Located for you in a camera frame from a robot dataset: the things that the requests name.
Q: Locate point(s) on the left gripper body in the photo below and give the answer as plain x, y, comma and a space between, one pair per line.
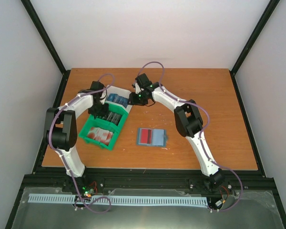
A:
97, 110

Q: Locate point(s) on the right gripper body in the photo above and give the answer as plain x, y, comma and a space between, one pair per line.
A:
139, 100

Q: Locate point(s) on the green bin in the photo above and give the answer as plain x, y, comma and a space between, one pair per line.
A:
92, 123
110, 126

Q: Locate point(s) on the white bin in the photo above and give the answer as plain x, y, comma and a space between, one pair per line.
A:
121, 92

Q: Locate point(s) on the teal card holder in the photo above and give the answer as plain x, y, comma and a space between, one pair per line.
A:
159, 137

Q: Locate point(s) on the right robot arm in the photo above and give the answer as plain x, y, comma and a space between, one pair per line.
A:
189, 124

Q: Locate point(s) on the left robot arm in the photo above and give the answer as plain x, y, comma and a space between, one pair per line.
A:
60, 129

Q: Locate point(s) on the black card stack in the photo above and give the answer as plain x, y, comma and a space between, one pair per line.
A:
113, 118

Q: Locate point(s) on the blue card stack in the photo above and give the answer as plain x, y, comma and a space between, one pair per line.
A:
115, 98

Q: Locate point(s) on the red white card stack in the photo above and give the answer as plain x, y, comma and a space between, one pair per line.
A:
100, 135

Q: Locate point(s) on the small electronics board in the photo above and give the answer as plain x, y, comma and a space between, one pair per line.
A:
88, 192

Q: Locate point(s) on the black frame post left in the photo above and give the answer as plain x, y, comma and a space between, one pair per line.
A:
44, 35

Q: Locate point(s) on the black frame post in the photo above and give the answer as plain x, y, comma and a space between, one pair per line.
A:
270, 8
44, 35

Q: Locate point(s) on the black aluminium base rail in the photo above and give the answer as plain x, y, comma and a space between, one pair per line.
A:
140, 179

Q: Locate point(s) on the light blue cable duct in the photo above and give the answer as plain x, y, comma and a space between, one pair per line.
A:
130, 201

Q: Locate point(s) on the metal base plate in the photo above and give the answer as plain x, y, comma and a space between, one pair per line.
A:
251, 210

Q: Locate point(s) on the black frame post right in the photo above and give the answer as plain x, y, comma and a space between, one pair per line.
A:
270, 8

